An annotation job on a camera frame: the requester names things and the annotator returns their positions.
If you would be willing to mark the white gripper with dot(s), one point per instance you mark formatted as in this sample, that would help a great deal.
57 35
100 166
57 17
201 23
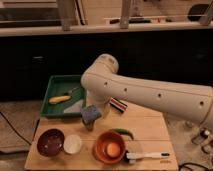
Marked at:
102 106

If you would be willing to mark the blue sponge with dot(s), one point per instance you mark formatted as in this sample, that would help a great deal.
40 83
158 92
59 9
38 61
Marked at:
89 115

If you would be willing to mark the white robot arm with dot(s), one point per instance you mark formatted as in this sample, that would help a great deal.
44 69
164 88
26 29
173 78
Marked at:
190 102

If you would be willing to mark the striped black box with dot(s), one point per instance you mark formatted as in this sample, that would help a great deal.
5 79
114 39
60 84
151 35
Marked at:
117 104

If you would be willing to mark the grey cloth in tray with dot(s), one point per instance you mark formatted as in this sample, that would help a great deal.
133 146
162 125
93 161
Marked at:
75 108

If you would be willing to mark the green chili pepper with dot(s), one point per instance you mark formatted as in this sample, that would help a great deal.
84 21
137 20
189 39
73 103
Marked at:
123 132

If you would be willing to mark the orange bowl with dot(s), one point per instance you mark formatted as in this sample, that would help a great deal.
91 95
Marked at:
109 147

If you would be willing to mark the green plastic tray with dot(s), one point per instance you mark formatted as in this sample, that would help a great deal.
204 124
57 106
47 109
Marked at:
60 85

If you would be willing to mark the white bowl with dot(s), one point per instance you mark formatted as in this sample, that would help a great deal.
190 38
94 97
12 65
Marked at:
72 144

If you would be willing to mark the white dish brush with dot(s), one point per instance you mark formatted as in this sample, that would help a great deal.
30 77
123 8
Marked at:
132 157

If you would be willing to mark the dark brown bowl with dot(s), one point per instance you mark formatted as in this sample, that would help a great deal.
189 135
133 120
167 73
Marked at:
50 143

